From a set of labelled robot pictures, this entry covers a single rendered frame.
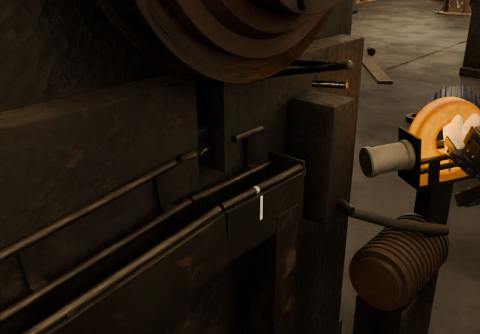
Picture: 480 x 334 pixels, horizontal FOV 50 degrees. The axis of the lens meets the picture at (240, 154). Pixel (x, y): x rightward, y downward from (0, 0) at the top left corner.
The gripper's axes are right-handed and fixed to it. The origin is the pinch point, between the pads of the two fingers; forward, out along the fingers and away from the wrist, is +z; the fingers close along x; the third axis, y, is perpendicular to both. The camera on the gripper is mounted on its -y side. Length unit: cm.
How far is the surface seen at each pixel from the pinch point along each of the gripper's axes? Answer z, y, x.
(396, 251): -16.1, -15.2, 14.8
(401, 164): -4.1, -4.6, 11.1
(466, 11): 624, -274, -508
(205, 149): -6, 5, 50
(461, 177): -6.2, -7.8, -2.0
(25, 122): -19, 21, 73
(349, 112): -0.4, 5.9, 22.6
